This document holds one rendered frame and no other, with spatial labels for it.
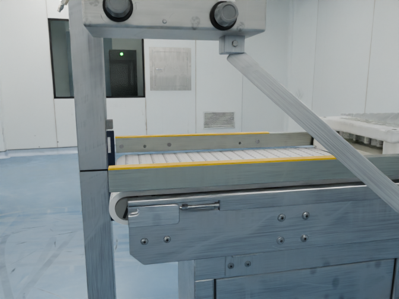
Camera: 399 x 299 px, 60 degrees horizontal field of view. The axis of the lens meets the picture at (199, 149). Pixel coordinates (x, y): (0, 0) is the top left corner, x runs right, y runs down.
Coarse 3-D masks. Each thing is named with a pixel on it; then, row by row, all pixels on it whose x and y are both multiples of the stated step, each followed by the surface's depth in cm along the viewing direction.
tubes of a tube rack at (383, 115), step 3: (354, 114) 74; (357, 114) 74; (360, 114) 73; (363, 114) 74; (366, 114) 73; (369, 114) 73; (372, 114) 73; (375, 114) 74; (378, 114) 73; (381, 114) 73; (384, 114) 74; (387, 114) 74; (390, 114) 73; (393, 114) 73; (396, 114) 74; (375, 117) 67; (378, 117) 67; (381, 117) 67; (384, 117) 67; (387, 117) 67; (390, 117) 68; (393, 117) 68; (396, 117) 67; (396, 120) 62
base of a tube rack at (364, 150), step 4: (316, 144) 79; (320, 144) 77; (352, 144) 70; (356, 144) 70; (320, 148) 77; (324, 148) 75; (356, 148) 65; (360, 148) 65; (364, 148) 65; (368, 148) 65; (372, 148) 65; (360, 152) 64; (364, 152) 63; (368, 152) 62; (372, 152) 61; (376, 152) 61; (380, 152) 61
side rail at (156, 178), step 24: (144, 168) 46; (168, 168) 47; (192, 168) 48; (216, 168) 48; (240, 168) 49; (264, 168) 50; (288, 168) 51; (312, 168) 51; (336, 168) 52; (384, 168) 54
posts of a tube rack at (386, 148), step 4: (384, 144) 58; (388, 144) 57; (392, 144) 57; (396, 144) 56; (384, 148) 58; (388, 148) 57; (392, 148) 57; (396, 148) 57; (384, 152) 58; (388, 152) 57; (392, 152) 57; (396, 152) 57
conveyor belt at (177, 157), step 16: (128, 160) 67; (144, 160) 67; (160, 160) 67; (176, 160) 67; (192, 160) 67; (208, 160) 67; (112, 192) 51; (128, 192) 48; (144, 192) 49; (160, 192) 49; (176, 192) 50; (112, 208) 48
